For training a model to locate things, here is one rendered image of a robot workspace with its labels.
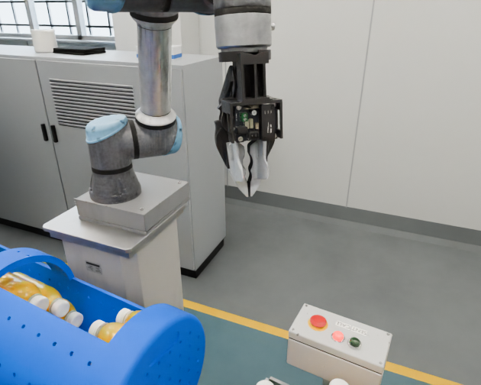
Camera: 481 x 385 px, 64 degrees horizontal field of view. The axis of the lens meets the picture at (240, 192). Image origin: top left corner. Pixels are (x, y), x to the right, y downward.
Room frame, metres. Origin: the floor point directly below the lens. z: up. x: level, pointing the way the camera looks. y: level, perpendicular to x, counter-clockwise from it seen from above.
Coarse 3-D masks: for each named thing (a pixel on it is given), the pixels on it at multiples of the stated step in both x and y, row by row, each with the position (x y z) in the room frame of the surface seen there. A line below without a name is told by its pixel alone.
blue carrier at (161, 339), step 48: (0, 288) 0.61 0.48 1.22; (96, 288) 0.76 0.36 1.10; (0, 336) 0.53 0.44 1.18; (48, 336) 0.50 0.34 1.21; (144, 336) 0.48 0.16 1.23; (192, 336) 0.57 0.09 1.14; (0, 384) 0.49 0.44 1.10; (48, 384) 0.44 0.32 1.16; (96, 384) 0.42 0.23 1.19; (144, 384) 0.45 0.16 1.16; (192, 384) 0.56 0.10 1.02
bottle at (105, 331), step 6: (102, 324) 0.61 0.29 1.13; (108, 324) 0.60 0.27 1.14; (114, 324) 0.60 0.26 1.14; (120, 324) 0.60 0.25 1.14; (96, 330) 0.60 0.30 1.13; (102, 330) 0.59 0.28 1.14; (108, 330) 0.58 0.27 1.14; (114, 330) 0.58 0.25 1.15; (96, 336) 0.59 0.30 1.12; (102, 336) 0.57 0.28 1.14; (108, 336) 0.57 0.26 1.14; (108, 342) 0.56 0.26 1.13
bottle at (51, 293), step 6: (24, 276) 0.78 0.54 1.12; (36, 282) 0.76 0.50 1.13; (42, 282) 0.77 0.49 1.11; (42, 288) 0.73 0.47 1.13; (48, 288) 0.73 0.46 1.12; (54, 288) 0.75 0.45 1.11; (42, 294) 0.71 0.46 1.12; (48, 294) 0.72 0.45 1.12; (54, 294) 0.72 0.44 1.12; (60, 294) 0.74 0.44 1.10; (54, 300) 0.70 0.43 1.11; (48, 306) 0.70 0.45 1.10
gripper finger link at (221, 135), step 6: (216, 126) 0.55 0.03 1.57; (216, 132) 0.55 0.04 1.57; (222, 132) 0.54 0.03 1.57; (216, 138) 0.54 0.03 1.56; (222, 138) 0.54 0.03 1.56; (216, 144) 0.55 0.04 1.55; (222, 144) 0.54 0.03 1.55; (222, 150) 0.54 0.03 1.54; (222, 156) 0.55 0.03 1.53; (228, 162) 0.54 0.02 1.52; (228, 168) 0.54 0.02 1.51
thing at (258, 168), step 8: (248, 144) 0.56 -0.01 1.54; (256, 144) 0.55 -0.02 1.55; (264, 144) 0.53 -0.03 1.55; (248, 152) 0.56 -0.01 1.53; (256, 152) 0.55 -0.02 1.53; (264, 152) 0.53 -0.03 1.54; (256, 160) 0.55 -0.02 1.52; (264, 160) 0.52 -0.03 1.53; (248, 168) 0.56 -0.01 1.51; (256, 168) 0.55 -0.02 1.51; (264, 168) 0.52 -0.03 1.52; (256, 176) 0.54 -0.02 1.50; (264, 176) 0.52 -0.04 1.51; (248, 184) 0.55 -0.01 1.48; (256, 184) 0.54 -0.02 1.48
